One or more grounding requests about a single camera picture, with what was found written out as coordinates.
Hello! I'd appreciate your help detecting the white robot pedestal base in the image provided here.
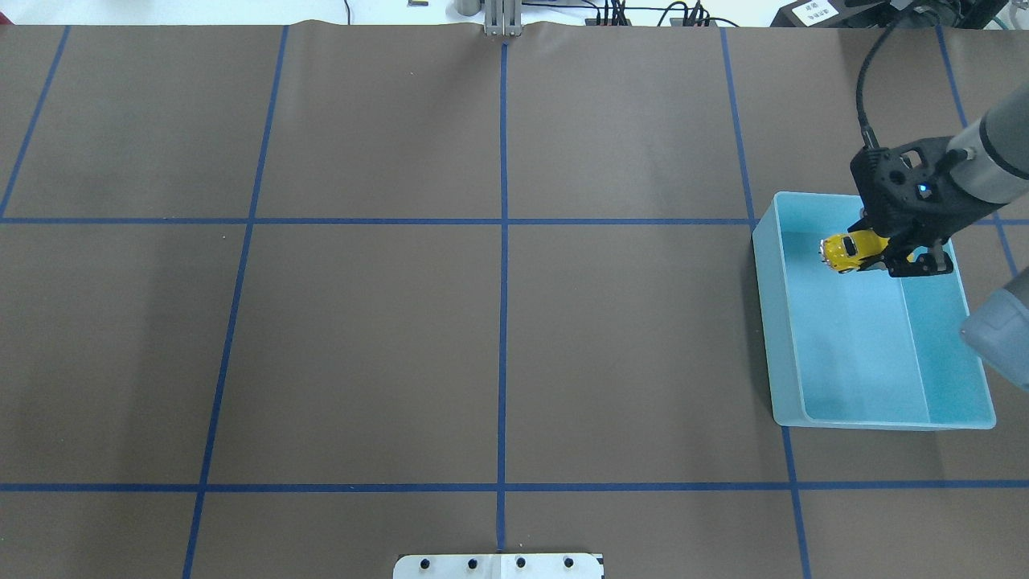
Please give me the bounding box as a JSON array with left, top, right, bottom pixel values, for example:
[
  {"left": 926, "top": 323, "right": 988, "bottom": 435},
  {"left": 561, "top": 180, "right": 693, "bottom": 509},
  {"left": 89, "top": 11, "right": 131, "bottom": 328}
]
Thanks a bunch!
[{"left": 392, "top": 552, "right": 606, "bottom": 578}]

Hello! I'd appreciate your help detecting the light blue plastic bin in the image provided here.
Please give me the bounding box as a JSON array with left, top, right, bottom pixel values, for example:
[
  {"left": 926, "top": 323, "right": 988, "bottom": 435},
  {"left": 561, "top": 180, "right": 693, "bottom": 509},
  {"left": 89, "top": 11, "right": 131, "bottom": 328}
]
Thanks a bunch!
[{"left": 752, "top": 191, "right": 997, "bottom": 431}]

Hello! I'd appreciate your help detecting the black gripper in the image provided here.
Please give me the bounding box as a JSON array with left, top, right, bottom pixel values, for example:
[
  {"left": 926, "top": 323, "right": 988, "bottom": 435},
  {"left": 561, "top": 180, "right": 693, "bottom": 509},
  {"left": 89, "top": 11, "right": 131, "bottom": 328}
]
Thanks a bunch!
[{"left": 854, "top": 181, "right": 998, "bottom": 278}]

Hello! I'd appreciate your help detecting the aluminium frame post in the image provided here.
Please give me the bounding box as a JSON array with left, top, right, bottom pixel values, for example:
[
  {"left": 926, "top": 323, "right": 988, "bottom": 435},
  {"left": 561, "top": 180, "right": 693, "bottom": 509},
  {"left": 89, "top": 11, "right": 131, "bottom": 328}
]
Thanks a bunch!
[{"left": 480, "top": 0, "right": 524, "bottom": 37}]

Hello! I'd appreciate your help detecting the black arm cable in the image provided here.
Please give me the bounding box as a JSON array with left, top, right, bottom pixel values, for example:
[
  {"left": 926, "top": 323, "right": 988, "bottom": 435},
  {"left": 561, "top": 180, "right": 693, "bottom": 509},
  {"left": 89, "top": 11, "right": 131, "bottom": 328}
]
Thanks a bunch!
[{"left": 855, "top": 12, "right": 904, "bottom": 150}]

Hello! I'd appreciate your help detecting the yellow beetle toy car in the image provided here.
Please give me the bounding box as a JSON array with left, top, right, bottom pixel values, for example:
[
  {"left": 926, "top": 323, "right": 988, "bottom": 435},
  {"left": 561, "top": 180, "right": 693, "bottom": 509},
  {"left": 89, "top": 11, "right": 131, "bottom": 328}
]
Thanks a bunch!
[{"left": 818, "top": 230, "right": 900, "bottom": 273}]

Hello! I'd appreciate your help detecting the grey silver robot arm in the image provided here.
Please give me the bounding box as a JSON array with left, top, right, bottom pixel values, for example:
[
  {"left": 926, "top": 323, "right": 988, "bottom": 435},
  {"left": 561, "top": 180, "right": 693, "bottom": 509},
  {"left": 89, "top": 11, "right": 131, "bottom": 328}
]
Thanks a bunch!
[{"left": 848, "top": 85, "right": 1027, "bottom": 389}]

